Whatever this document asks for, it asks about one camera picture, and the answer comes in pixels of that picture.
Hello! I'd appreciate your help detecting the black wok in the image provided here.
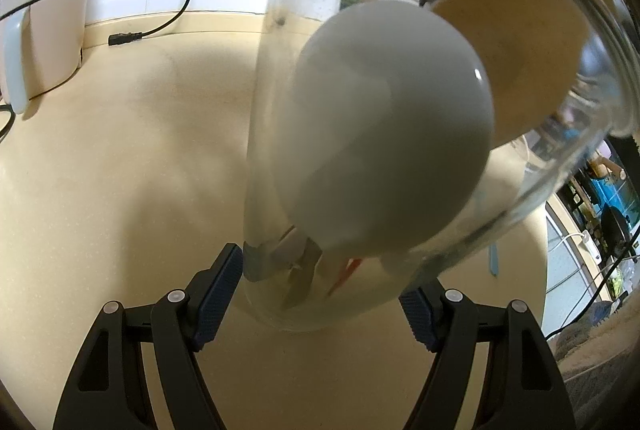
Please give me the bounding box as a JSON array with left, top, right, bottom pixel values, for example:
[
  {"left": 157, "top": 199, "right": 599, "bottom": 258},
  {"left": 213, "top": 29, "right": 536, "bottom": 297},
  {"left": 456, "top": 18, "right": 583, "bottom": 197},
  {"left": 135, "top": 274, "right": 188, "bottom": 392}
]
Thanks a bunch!
[{"left": 599, "top": 204, "right": 635, "bottom": 262}]

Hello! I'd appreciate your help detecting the white power strip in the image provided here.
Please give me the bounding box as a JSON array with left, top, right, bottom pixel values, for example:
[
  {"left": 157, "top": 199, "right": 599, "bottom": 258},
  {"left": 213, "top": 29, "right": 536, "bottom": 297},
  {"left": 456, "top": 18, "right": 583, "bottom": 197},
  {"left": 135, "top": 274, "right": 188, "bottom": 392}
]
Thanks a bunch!
[{"left": 581, "top": 231, "right": 604, "bottom": 264}]

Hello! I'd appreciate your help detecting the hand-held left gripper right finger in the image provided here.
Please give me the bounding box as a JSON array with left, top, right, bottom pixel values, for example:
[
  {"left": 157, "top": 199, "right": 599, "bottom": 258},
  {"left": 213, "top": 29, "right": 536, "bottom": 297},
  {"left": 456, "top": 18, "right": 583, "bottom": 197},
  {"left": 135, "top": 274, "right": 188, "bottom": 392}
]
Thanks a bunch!
[{"left": 398, "top": 277, "right": 576, "bottom": 430}]

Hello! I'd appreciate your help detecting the clear glass jar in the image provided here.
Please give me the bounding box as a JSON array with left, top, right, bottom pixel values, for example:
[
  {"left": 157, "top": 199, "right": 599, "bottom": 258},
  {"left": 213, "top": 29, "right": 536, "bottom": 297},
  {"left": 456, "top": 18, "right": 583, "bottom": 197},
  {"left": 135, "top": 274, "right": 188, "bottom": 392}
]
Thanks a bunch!
[{"left": 242, "top": 0, "right": 640, "bottom": 333}]

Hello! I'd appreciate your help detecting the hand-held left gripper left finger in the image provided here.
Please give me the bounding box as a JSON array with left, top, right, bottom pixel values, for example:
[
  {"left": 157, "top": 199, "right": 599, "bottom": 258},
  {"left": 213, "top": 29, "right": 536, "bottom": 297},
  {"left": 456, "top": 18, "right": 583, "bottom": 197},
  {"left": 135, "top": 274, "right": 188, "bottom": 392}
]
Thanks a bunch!
[{"left": 52, "top": 242, "right": 244, "bottom": 430}]

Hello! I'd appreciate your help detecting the white electric pot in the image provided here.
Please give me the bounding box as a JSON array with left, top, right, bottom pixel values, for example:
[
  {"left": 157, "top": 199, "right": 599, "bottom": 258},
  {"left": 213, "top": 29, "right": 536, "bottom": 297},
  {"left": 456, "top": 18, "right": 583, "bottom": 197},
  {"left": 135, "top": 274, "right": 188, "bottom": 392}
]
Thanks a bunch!
[{"left": 0, "top": 0, "right": 96, "bottom": 116}]

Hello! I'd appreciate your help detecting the wooden spoon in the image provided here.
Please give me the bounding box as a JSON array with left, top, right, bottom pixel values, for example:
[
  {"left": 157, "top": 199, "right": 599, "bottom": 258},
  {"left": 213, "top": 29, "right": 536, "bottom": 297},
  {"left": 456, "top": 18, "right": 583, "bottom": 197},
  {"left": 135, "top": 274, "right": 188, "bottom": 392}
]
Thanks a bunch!
[{"left": 430, "top": 0, "right": 591, "bottom": 152}]

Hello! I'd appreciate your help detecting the black pot cord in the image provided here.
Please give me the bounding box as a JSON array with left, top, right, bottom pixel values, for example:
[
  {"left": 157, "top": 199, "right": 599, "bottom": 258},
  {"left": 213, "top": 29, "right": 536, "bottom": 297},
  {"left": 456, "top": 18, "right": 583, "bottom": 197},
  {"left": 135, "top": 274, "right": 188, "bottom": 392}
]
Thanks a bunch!
[{"left": 0, "top": 102, "right": 17, "bottom": 144}]

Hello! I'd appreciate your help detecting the grey fuzzy rug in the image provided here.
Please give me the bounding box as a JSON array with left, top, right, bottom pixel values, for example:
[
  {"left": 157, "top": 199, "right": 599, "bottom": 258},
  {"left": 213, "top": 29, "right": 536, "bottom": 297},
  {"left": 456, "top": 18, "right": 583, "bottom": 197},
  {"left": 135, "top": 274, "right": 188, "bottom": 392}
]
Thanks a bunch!
[{"left": 552, "top": 304, "right": 640, "bottom": 382}]

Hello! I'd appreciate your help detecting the large white spoon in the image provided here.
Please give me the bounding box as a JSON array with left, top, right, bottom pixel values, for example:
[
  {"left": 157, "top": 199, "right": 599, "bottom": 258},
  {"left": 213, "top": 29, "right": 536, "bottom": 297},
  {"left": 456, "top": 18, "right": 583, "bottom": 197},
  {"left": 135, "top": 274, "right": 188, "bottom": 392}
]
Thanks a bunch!
[{"left": 277, "top": 0, "right": 496, "bottom": 298}]

